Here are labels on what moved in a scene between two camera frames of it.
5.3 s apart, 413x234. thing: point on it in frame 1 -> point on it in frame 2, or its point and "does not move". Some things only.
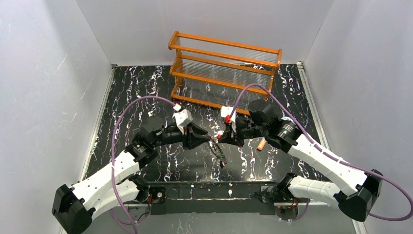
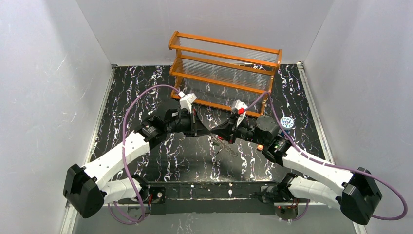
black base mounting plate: [184, 197] does not move
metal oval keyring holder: [217, 150] -> [215, 139]
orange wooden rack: [230, 76] does not move
